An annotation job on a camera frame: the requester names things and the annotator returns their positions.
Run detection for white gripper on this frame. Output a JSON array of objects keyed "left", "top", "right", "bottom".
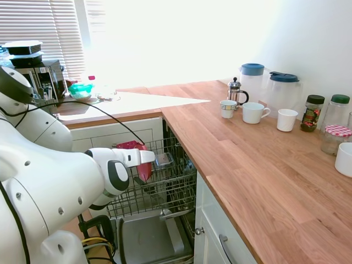
[{"left": 120, "top": 148, "right": 156, "bottom": 186}]

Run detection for red round plate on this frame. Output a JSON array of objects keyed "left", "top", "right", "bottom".
[{"left": 115, "top": 140, "right": 153, "bottom": 183}]

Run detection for stainless steel dishwasher door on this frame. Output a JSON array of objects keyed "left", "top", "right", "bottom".
[{"left": 117, "top": 214, "right": 194, "bottom": 264}]

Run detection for clear glass food container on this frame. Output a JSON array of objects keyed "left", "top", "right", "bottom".
[{"left": 155, "top": 152, "right": 174, "bottom": 169}]

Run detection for white corner cabinet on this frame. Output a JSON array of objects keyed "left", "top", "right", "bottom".
[{"left": 67, "top": 117, "right": 164, "bottom": 153}]

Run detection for black C-clamp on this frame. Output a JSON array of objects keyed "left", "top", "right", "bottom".
[{"left": 78, "top": 214, "right": 116, "bottom": 248}]

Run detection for white cabinet door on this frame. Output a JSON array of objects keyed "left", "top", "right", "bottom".
[{"left": 194, "top": 192, "right": 221, "bottom": 264}]

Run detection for green lidded food container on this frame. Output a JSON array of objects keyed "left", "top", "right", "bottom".
[{"left": 67, "top": 82, "right": 95, "bottom": 100}]

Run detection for small patterned cup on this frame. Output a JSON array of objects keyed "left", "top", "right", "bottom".
[{"left": 219, "top": 100, "right": 238, "bottom": 119}]

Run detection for white drawer front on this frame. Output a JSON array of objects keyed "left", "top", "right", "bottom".
[{"left": 197, "top": 172, "right": 258, "bottom": 264}]

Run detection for glass French press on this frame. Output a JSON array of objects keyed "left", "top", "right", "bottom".
[{"left": 227, "top": 76, "right": 250, "bottom": 111}]

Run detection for wide white mug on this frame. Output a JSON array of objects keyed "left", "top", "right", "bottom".
[{"left": 241, "top": 102, "right": 272, "bottom": 124}]

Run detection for stainless steel microwave oven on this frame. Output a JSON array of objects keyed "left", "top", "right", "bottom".
[{"left": 10, "top": 59, "right": 66, "bottom": 109}]

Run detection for frosted pitcher blue lid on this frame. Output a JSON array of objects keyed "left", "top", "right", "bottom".
[{"left": 238, "top": 63, "right": 266, "bottom": 105}]

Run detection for tall white cup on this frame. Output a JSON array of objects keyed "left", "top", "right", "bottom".
[{"left": 277, "top": 108, "right": 299, "bottom": 132}]

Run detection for black takeaway food container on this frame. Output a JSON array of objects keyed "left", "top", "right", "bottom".
[
  {"left": 8, "top": 52, "right": 45, "bottom": 68},
  {"left": 4, "top": 40, "right": 44, "bottom": 56}
]

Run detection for clear pitcher dark blue lid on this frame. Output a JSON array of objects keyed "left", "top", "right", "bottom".
[{"left": 268, "top": 71, "right": 303, "bottom": 119}]

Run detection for dark jar green lid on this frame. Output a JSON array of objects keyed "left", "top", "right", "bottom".
[{"left": 299, "top": 95, "right": 326, "bottom": 133}]

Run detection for white window blinds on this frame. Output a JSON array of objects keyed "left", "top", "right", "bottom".
[{"left": 0, "top": 0, "right": 91, "bottom": 83}]

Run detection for glass jar red checked lid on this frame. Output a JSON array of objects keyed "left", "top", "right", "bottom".
[{"left": 320, "top": 124, "right": 352, "bottom": 157}]

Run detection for white mug near jars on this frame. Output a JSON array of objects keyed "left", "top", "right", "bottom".
[{"left": 334, "top": 142, "right": 352, "bottom": 175}]

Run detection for clear bottle green lid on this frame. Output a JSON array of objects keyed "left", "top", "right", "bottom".
[{"left": 320, "top": 94, "right": 351, "bottom": 135}]

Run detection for grey wire dishwasher rack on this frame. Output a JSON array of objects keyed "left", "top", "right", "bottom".
[{"left": 106, "top": 137, "right": 197, "bottom": 220}]

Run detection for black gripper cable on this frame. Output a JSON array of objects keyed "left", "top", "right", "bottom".
[{"left": 0, "top": 98, "right": 146, "bottom": 146}]

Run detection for yellow cable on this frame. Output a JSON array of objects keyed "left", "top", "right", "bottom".
[{"left": 81, "top": 236, "right": 114, "bottom": 251}]

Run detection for metal drawer handle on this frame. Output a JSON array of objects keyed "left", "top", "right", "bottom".
[{"left": 219, "top": 234, "right": 229, "bottom": 258}]

